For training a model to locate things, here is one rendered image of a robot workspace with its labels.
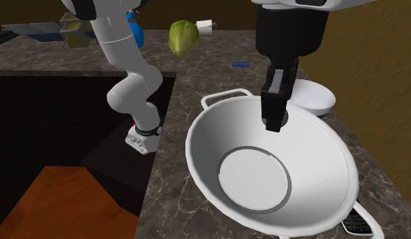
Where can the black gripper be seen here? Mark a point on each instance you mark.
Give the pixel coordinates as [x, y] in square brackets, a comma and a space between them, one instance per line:
[291, 31]

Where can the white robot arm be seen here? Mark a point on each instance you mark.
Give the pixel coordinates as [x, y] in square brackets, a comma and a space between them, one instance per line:
[139, 82]

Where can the small white bowl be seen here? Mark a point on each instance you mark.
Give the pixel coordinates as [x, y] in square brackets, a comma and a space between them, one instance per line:
[312, 97]

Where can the small blue card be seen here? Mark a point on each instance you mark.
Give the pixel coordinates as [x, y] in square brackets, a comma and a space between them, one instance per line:
[240, 64]

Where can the white toilet paper roll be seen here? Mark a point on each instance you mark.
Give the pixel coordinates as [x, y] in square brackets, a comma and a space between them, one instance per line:
[205, 27]

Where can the green cabbage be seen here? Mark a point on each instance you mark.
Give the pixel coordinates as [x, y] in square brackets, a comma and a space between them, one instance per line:
[183, 38]

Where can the blue bottle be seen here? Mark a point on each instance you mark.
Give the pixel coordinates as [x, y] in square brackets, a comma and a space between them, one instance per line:
[137, 33]

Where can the dark robot stand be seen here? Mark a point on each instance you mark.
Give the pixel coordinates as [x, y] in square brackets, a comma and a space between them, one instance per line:
[122, 172]

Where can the satellite model with solar panels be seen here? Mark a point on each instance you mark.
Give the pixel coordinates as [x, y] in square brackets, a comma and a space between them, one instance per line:
[74, 34]

